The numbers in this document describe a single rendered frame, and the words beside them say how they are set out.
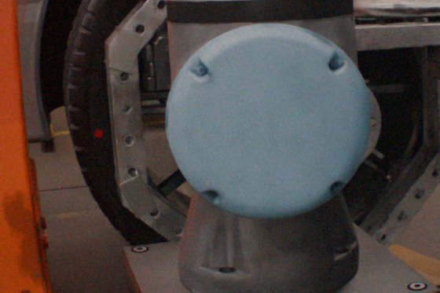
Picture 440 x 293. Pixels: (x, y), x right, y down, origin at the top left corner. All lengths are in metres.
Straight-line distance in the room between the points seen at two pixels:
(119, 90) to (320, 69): 0.73
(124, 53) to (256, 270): 0.59
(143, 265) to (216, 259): 0.11
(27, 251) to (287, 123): 0.73
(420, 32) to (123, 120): 0.43
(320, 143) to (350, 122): 0.02
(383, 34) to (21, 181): 0.51
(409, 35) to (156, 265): 0.49
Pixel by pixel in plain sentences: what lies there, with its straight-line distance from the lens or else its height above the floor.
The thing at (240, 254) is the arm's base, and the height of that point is 0.86.
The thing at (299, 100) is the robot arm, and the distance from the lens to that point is 0.47.
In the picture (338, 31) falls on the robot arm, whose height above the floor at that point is 1.03.
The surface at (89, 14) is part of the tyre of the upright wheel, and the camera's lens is 1.26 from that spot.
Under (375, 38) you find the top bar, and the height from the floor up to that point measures 0.96.
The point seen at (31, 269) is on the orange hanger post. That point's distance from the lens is 1.17.
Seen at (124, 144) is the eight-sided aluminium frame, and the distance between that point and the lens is 1.19.
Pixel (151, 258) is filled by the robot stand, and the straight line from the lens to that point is 0.76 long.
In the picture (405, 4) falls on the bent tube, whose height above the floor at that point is 1.01.
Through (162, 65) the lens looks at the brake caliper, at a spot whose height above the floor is 0.86.
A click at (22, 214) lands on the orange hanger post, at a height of 0.76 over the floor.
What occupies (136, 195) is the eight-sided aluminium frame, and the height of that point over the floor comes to 0.75.
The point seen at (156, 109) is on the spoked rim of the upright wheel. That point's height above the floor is 0.85.
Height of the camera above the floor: 1.08
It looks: 12 degrees down
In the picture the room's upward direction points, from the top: 4 degrees counter-clockwise
